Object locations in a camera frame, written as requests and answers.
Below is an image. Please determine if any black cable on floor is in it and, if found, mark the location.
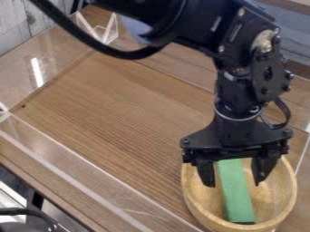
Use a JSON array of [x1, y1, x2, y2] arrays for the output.
[[0, 207, 59, 232]]

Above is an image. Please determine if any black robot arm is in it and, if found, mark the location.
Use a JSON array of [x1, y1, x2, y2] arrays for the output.
[[97, 0, 293, 188]]

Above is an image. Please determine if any green rectangular block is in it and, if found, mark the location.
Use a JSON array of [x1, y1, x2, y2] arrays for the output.
[[217, 159, 256, 225]]

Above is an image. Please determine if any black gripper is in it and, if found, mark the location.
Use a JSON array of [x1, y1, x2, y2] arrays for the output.
[[178, 112, 296, 189]]

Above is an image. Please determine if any clear acrylic enclosure wall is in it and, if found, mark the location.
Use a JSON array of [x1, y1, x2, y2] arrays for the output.
[[0, 10, 310, 232]]

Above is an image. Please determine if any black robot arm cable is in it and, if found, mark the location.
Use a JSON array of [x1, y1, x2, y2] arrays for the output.
[[28, 0, 175, 61]]

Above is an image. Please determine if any brown wooden bowl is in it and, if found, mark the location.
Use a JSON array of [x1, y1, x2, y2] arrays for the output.
[[181, 159, 297, 232]]

